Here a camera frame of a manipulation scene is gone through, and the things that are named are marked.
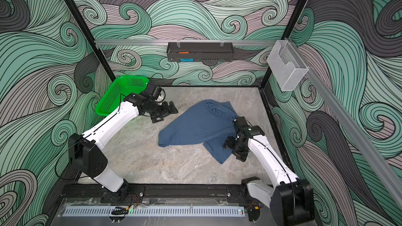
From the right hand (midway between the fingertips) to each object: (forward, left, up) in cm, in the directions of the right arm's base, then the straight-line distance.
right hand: (231, 151), depth 79 cm
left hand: (+17, +31, +12) cm, 37 cm away
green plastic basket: (+40, +78, -3) cm, 88 cm away
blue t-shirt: (+22, +10, -6) cm, 25 cm away
